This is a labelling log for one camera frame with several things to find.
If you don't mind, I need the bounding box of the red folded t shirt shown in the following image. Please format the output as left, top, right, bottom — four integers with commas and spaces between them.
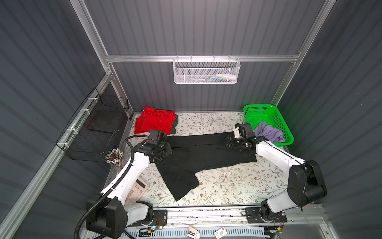
134, 106, 177, 134

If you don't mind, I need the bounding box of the aluminium front rail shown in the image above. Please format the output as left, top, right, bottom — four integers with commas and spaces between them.
153, 204, 328, 228

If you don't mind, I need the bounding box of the floral table mat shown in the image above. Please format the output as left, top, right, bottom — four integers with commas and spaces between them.
140, 112, 287, 207

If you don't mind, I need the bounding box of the white spray bottle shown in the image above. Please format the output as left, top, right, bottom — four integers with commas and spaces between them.
215, 73, 237, 81

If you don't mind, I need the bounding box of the black t shirt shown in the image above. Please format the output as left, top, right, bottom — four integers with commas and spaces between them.
156, 132, 257, 201

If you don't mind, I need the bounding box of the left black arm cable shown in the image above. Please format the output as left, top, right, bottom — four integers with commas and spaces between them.
73, 135, 150, 239

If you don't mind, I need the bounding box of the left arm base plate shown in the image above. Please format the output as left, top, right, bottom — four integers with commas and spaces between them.
128, 209, 168, 227

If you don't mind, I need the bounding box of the purple t shirt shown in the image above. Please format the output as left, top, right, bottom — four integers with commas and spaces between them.
254, 122, 285, 143

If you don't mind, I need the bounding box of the white tag card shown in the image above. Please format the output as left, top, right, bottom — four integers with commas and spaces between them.
214, 227, 227, 239
186, 226, 201, 239

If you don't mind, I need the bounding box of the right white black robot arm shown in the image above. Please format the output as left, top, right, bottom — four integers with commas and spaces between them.
225, 123, 327, 222

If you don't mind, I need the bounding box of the pink white remote pad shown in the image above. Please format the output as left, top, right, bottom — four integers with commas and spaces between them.
124, 177, 148, 206

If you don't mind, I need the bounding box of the green plastic basket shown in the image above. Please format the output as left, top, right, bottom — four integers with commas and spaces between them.
243, 104, 294, 146

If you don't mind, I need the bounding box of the black wire basket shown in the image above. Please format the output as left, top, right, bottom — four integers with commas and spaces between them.
56, 89, 130, 163

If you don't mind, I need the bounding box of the white tag card right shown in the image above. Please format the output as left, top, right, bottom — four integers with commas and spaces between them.
214, 227, 227, 239

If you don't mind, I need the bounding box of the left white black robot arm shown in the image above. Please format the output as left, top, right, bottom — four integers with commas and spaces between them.
74, 129, 172, 239

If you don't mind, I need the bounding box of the white wire mesh basket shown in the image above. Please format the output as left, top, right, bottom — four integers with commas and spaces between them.
172, 57, 241, 84

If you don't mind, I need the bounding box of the cup of pens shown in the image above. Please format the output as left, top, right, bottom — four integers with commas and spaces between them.
105, 148, 124, 166

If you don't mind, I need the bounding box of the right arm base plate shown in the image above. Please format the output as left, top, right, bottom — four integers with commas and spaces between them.
241, 206, 287, 224

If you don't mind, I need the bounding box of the white tag card left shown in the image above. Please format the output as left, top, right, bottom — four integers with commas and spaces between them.
186, 226, 201, 239

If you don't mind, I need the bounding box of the dark green folded t shirt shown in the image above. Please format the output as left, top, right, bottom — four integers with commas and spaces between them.
163, 114, 179, 135

